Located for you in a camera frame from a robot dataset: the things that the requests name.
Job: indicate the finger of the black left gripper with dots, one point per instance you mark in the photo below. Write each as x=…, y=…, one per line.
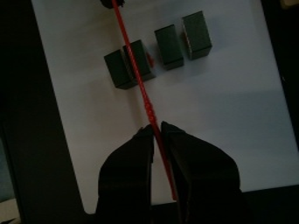
x=108, y=3
x=121, y=3

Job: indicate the dark seaweed sushi piece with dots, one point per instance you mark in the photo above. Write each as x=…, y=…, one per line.
x=117, y=70
x=169, y=46
x=141, y=52
x=197, y=35

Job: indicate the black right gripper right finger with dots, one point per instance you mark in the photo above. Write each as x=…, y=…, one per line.
x=206, y=186

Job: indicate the white cutting board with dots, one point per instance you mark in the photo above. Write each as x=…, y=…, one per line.
x=234, y=116

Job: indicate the red toy knife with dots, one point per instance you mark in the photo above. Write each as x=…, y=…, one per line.
x=134, y=64

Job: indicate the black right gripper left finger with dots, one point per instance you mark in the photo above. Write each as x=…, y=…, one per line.
x=125, y=180

